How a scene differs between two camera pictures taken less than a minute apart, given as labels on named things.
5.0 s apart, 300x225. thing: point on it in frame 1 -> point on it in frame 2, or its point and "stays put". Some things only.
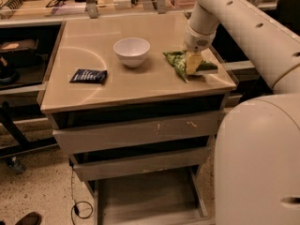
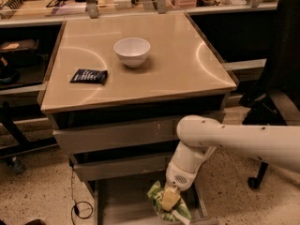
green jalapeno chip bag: x=178 y=59 -> x=180 y=213
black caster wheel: x=16 y=166 stays put
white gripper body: x=197 y=42 -> x=177 y=176
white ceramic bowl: x=132 y=51 stays put
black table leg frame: x=23 y=144 stays put
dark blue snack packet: x=90 y=76 stays put
